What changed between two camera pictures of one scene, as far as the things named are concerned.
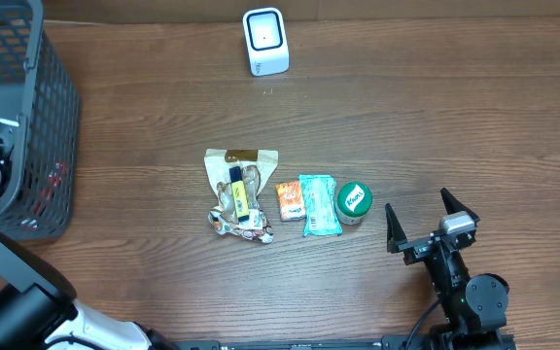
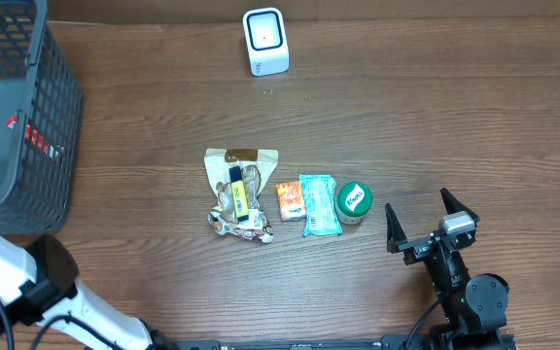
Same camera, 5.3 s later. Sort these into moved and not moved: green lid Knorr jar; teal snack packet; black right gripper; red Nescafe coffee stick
Moved: red Nescafe coffee stick
Not moved: black right gripper; green lid Knorr jar; teal snack packet
